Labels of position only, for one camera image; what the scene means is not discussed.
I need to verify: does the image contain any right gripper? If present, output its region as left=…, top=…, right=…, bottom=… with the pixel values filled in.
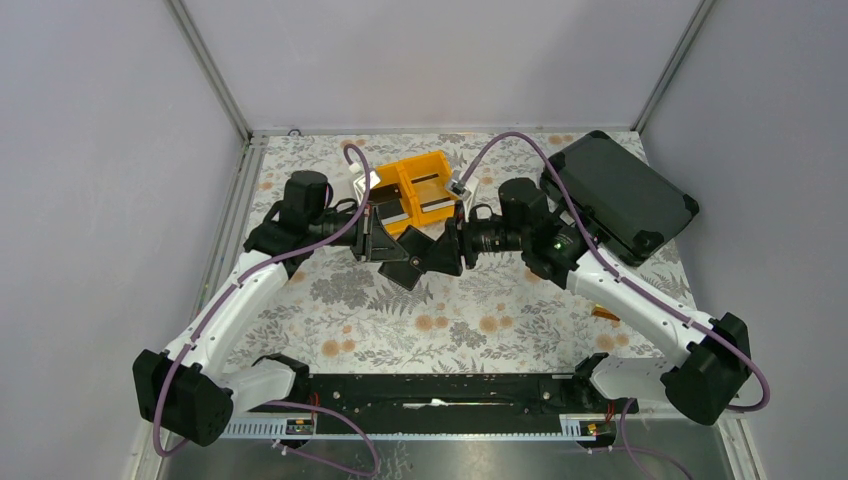
left=419, top=201, right=529, bottom=278

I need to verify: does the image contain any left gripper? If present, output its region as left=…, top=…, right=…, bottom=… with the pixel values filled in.
left=310, top=200, right=409, bottom=262

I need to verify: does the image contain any black leather card holder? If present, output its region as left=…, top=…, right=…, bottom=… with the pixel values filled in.
left=378, top=226, right=435, bottom=291

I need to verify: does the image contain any white plastic bin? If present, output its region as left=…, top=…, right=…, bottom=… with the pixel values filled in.
left=329, top=174, right=355, bottom=197

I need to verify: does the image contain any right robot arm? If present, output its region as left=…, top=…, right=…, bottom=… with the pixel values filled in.
left=419, top=178, right=754, bottom=425

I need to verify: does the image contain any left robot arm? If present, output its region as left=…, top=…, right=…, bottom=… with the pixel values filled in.
left=132, top=170, right=409, bottom=446

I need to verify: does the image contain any card in left orange bin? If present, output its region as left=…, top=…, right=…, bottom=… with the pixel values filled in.
left=370, top=184, right=409, bottom=228

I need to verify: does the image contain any card in orange bin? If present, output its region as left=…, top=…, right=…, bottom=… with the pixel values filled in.
left=411, top=173, right=455, bottom=213
left=370, top=184, right=409, bottom=228

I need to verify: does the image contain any card in right orange bin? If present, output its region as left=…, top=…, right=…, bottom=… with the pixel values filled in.
left=411, top=173, right=455, bottom=213

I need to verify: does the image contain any left orange bin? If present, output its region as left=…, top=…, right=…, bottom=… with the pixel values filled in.
left=369, top=162, right=424, bottom=237

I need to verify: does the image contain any orange bin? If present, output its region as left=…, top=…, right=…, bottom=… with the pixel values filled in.
left=398, top=150, right=458, bottom=227
left=369, top=162, right=424, bottom=237

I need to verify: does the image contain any floral table mat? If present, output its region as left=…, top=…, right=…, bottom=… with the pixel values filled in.
left=226, top=133, right=658, bottom=373

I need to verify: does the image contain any right orange bin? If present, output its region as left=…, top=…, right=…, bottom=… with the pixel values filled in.
left=398, top=150, right=458, bottom=227

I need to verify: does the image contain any small orange object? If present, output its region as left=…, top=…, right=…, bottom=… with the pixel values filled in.
left=591, top=305, right=620, bottom=322

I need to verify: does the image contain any black hard case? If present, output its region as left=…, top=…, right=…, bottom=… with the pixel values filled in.
left=549, top=130, right=700, bottom=267

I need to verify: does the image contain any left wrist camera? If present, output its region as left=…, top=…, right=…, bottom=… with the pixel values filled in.
left=349, top=164, right=381, bottom=200

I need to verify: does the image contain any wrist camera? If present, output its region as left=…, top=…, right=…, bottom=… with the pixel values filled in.
left=349, top=164, right=381, bottom=200
left=445, top=171, right=479, bottom=206

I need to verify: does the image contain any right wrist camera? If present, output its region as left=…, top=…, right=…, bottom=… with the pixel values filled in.
left=445, top=171, right=479, bottom=206

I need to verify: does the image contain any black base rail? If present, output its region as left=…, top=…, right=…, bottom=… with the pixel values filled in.
left=248, top=372, right=641, bottom=437

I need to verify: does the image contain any white slotted cable duct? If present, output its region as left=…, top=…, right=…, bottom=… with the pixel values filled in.
left=221, top=412, right=597, bottom=442

